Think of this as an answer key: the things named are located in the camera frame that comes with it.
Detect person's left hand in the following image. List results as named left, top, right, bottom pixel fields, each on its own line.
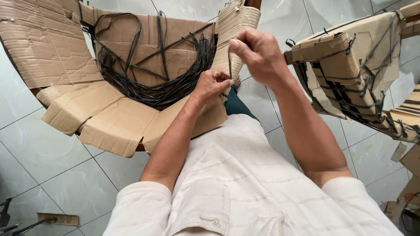
left=192, top=68, right=234, bottom=106

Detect person's right hand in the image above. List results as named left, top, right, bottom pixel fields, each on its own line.
left=229, top=28, right=291, bottom=89

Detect thin black plastic strap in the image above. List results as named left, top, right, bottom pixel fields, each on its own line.
left=227, top=46, right=234, bottom=81

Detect person's dark teal trousers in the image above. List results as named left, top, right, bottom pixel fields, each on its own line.
left=223, top=85, right=260, bottom=122

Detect person's white shirt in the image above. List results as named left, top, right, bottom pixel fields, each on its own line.
left=103, top=113, right=405, bottom=236

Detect large cardboard-wrapped wooden chair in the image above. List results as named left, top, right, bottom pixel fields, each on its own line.
left=0, top=0, right=263, bottom=158

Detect small plain cardboard scrap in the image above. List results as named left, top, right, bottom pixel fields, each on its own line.
left=390, top=141, right=408, bottom=163

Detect flat printed cardboard scrap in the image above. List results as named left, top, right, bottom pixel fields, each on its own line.
left=37, top=212, right=80, bottom=227

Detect heap of cardboard offcuts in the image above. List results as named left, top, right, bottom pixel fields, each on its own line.
left=379, top=144, right=420, bottom=231

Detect black metal tool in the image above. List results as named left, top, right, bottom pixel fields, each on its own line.
left=0, top=198, right=57, bottom=236

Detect bundle of black plastic straps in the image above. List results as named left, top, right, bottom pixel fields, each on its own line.
left=78, top=10, right=218, bottom=107

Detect strap-tied cardboard-wrapped chair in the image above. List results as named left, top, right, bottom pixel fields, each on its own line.
left=283, top=0, right=420, bottom=145

